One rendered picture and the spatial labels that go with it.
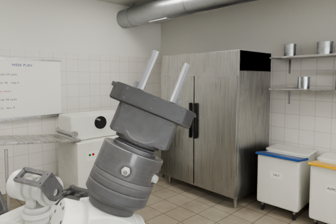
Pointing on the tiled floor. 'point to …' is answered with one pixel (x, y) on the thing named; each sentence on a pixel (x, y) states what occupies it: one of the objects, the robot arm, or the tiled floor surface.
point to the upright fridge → (219, 120)
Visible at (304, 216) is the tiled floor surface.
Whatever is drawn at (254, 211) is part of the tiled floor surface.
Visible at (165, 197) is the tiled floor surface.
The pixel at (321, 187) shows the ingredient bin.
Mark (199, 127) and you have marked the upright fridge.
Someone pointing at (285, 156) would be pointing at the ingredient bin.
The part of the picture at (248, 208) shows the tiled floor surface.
